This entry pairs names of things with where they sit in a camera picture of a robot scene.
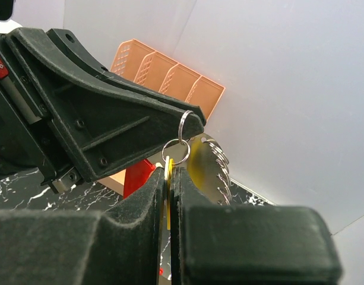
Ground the orange plastic desk organizer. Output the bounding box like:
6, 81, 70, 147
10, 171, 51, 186
97, 38, 226, 194

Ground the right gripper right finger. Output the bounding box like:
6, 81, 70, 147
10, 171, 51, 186
170, 167, 343, 284

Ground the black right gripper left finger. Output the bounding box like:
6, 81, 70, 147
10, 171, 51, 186
0, 169, 164, 284

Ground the yellow headed key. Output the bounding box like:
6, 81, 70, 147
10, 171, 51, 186
163, 156, 173, 230

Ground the metal keyring with spring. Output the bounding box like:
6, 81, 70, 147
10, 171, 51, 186
162, 110, 232, 205

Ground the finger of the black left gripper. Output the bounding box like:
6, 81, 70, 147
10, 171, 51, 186
46, 28, 206, 125

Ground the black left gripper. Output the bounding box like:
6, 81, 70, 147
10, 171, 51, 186
0, 27, 204, 193

